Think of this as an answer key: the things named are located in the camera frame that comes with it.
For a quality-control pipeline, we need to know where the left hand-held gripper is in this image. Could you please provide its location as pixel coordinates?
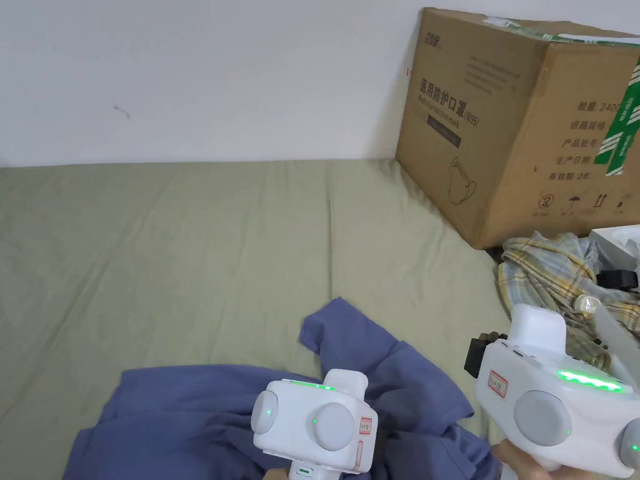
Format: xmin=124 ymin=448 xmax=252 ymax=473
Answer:
xmin=251 ymin=369 xmax=379 ymax=480

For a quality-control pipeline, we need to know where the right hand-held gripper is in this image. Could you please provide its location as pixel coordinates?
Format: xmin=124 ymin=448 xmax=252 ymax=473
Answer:
xmin=464 ymin=303 xmax=640 ymax=477

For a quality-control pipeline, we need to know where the dark blue shirt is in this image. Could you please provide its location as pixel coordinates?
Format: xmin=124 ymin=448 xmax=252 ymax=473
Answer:
xmin=67 ymin=296 xmax=504 ymax=480

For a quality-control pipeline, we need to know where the person's right hand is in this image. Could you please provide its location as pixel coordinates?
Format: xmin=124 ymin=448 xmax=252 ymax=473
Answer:
xmin=492 ymin=442 xmax=602 ymax=480

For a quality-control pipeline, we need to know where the yellow and grey plaid cloth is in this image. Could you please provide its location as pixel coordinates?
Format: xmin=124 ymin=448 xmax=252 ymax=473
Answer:
xmin=497 ymin=230 xmax=640 ymax=372

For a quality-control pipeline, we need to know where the small black block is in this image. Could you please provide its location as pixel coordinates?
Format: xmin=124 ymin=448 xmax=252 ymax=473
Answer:
xmin=597 ymin=269 xmax=640 ymax=292

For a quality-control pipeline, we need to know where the white plastic box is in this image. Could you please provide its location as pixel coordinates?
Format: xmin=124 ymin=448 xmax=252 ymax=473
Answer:
xmin=589 ymin=224 xmax=640 ymax=267

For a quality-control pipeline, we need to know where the bed with pale green sheet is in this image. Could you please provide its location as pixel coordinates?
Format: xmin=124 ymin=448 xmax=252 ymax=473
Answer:
xmin=0 ymin=158 xmax=507 ymax=480

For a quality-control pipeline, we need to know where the large brown cardboard carton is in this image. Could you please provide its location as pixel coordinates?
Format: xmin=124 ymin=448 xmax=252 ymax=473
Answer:
xmin=395 ymin=7 xmax=640 ymax=251

